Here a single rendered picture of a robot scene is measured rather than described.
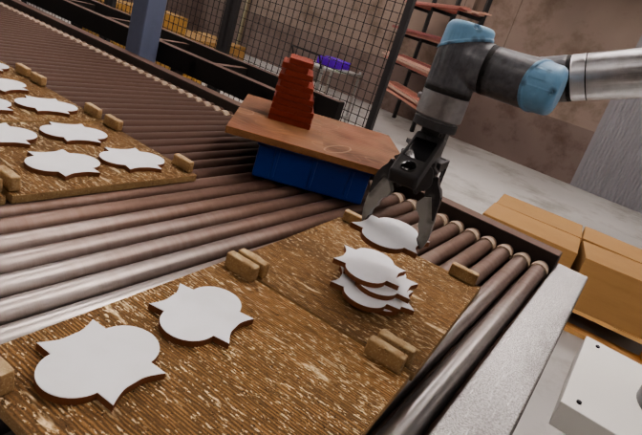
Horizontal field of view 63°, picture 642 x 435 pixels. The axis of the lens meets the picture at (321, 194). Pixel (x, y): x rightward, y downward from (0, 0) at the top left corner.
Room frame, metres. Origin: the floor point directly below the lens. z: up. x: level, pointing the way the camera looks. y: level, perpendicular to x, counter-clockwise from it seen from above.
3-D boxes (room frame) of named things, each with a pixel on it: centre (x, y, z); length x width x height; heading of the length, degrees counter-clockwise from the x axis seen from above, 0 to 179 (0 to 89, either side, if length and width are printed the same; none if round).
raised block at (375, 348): (0.64, -0.15, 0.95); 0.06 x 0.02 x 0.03; 64
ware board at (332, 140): (1.52, 0.05, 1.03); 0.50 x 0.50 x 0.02; 7
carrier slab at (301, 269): (0.90, -0.13, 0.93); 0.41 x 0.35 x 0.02; 155
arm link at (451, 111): (0.85, -0.14, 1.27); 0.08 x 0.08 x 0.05
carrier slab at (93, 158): (1.03, 0.54, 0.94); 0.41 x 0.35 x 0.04; 151
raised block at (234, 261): (0.75, 0.09, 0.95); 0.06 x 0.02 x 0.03; 64
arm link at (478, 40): (0.85, -0.14, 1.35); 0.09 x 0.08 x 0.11; 63
